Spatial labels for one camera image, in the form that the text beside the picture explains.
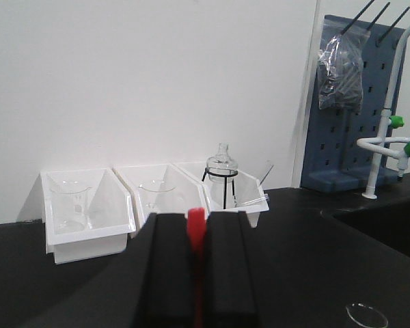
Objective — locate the red plastic spoon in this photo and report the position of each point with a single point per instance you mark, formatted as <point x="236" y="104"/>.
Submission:
<point x="196" y="231"/>

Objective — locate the white middle storage bin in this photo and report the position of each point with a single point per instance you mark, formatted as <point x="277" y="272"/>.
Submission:
<point x="187" y="195"/>

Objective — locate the white left storage bin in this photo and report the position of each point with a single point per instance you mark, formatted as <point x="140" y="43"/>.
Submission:
<point x="87" y="213"/>

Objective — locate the clear plastic bag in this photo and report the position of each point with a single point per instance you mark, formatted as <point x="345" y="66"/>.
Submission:
<point x="340" y="70"/>

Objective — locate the white right storage bin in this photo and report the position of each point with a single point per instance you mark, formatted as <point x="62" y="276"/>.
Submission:
<point x="213" y="191"/>

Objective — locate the blue pegboard drying rack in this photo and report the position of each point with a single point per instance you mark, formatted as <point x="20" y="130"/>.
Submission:
<point x="333" y="162"/>

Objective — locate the glass beaker in left bin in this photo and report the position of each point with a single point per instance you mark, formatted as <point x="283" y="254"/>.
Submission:
<point x="69" y="206"/>

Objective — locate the clear glass beaker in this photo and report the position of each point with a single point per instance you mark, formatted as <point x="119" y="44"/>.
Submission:
<point x="360" y="315"/>

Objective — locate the glass flask on black stand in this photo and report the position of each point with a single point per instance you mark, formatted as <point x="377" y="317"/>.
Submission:
<point x="221" y="168"/>

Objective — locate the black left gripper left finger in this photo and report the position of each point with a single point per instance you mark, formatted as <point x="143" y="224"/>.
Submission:
<point x="166" y="299"/>

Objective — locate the glass beaker in middle bin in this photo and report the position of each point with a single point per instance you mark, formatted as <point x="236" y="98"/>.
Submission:
<point x="156" y="196"/>

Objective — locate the glass stirring rod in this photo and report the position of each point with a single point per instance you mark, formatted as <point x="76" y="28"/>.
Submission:
<point x="254" y="195"/>

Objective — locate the black sink basin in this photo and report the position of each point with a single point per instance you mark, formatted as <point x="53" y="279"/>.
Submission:
<point x="374" y="233"/>

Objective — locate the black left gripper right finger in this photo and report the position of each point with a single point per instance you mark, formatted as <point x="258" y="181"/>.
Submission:
<point x="228" y="295"/>

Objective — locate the white storage bin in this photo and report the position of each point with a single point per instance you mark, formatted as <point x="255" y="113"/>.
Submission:
<point x="187" y="195"/>
<point x="87" y="213"/>
<point x="213" y="191"/>

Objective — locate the glass beaker in bin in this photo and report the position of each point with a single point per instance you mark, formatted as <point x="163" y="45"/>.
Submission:
<point x="69" y="206"/>
<point x="156" y="196"/>

